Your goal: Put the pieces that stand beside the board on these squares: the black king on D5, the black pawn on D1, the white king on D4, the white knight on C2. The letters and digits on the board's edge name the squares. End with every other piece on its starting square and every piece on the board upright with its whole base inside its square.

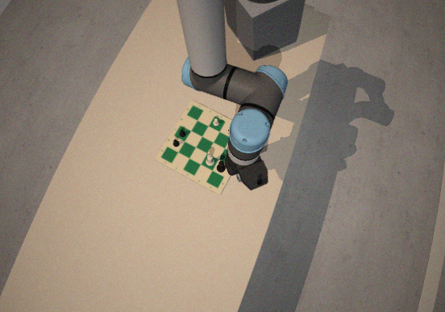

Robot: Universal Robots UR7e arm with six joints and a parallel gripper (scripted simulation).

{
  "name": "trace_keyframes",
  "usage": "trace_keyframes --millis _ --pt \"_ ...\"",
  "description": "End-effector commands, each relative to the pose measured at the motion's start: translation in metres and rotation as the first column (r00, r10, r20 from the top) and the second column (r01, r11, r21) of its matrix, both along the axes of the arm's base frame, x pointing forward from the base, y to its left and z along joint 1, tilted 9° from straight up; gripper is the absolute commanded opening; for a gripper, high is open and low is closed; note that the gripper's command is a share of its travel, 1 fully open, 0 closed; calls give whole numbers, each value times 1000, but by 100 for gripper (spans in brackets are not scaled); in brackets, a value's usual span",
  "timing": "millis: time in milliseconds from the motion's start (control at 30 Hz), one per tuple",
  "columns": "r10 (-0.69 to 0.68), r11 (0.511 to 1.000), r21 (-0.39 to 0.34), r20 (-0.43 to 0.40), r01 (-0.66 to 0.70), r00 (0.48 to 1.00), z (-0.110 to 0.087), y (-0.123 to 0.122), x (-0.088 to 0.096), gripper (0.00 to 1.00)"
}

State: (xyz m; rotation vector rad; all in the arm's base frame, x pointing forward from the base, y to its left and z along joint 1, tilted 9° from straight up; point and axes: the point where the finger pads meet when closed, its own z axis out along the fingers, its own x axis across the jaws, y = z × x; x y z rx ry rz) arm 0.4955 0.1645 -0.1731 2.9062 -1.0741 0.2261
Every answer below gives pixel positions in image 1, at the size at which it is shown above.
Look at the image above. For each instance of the green and cream chessboard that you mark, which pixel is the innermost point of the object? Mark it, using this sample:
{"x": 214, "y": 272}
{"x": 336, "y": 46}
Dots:
{"x": 201, "y": 139}

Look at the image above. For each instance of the white chess king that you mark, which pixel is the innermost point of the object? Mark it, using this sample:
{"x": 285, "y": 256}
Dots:
{"x": 210, "y": 160}

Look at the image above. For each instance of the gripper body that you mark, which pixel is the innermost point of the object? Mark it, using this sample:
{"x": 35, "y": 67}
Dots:
{"x": 252, "y": 172}

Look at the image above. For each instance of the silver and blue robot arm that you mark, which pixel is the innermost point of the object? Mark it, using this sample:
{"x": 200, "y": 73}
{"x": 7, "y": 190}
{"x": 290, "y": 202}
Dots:
{"x": 206, "y": 70}

